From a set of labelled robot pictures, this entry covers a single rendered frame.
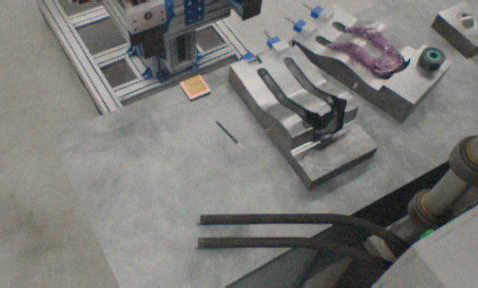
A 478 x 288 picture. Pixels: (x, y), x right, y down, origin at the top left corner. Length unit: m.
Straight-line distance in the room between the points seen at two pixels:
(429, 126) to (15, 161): 1.90
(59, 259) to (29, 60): 1.22
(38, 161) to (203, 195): 1.29
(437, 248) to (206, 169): 0.91
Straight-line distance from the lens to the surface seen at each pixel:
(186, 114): 1.67
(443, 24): 2.12
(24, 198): 2.53
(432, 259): 0.79
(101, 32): 2.81
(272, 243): 1.39
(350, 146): 1.59
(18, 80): 2.97
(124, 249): 1.45
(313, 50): 1.83
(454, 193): 1.24
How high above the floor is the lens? 2.14
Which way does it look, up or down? 56 degrees down
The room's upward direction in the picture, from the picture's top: 6 degrees clockwise
